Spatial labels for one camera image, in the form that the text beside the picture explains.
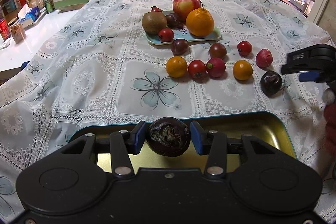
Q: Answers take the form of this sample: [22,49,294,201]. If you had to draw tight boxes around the dark purple plum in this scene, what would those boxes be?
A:
[260,71,282,97]

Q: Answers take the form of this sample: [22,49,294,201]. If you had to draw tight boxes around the pink radish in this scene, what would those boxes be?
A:
[256,49,273,68]
[206,57,226,78]

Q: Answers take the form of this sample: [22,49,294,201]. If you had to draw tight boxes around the dark purple fruit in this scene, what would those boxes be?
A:
[145,117,191,157]

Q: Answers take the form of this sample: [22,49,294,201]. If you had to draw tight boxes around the yellow tomato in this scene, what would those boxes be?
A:
[232,60,253,81]
[166,56,188,78]

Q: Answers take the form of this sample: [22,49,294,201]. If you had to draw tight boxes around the red cherry tomato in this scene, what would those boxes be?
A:
[237,40,253,56]

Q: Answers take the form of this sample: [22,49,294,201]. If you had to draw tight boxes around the dark brown tomato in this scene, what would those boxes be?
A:
[209,43,227,59]
[171,39,189,56]

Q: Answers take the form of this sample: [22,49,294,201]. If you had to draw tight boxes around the gold metal tray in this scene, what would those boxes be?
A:
[68,111,297,172]

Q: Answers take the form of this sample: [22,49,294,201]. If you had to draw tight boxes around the white lace floral tablecloth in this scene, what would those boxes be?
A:
[1,0,335,223]

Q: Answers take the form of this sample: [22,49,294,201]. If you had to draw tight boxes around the light blue fruit tray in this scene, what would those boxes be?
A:
[146,24,222,46]

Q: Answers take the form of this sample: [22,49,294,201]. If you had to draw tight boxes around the red cherry tomato front tray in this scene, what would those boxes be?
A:
[158,28,174,42]

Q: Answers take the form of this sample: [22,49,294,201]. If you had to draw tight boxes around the red cherry tomato tray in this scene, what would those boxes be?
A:
[158,28,174,42]
[151,6,162,12]

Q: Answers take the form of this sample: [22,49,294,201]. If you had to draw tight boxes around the orange citrus fruit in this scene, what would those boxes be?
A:
[186,7,215,37]

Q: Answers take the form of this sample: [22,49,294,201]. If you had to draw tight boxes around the brown kiwi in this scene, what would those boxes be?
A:
[142,12,167,35]

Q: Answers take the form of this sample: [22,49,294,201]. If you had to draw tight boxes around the dark purple grapes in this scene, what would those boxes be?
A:
[166,12,184,29]

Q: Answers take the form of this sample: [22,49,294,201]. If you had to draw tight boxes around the red cherry tomato back tray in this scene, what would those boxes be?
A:
[151,6,162,12]

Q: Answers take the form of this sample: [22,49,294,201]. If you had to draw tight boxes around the red apple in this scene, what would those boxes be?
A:
[173,0,201,22]

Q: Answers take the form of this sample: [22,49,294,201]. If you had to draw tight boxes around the glass jar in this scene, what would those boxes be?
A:
[8,17,26,44]

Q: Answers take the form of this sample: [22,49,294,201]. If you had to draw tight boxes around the green can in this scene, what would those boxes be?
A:
[43,0,55,13]

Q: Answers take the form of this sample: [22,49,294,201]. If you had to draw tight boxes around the blue tissue box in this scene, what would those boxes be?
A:
[18,4,41,28]

